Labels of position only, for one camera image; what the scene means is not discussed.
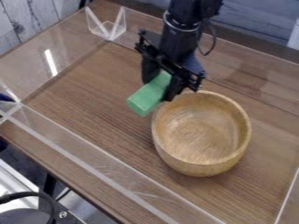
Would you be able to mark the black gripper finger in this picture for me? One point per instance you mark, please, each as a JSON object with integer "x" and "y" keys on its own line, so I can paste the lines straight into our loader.
{"x": 149, "y": 68}
{"x": 173, "y": 84}

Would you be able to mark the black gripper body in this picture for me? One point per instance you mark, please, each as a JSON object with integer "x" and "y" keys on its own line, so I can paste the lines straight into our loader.
{"x": 172, "y": 48}

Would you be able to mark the green rectangular block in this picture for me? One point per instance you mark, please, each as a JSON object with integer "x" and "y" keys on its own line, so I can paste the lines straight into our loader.
{"x": 144, "y": 100}

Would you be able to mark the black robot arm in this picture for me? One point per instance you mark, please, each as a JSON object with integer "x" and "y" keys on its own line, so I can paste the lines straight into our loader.
{"x": 185, "y": 13}

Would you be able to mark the brown wooden bowl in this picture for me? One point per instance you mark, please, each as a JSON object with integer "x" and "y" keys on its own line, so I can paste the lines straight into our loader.
{"x": 201, "y": 132}

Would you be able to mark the clear acrylic corner bracket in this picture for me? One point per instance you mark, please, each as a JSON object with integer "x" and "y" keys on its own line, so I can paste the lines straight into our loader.
{"x": 108, "y": 30}

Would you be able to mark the clear acrylic front wall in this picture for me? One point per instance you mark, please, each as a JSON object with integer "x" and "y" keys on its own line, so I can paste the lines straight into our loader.
{"x": 108, "y": 182}

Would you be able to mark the black metal bracket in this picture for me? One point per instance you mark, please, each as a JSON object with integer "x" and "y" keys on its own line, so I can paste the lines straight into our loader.
{"x": 57, "y": 211}

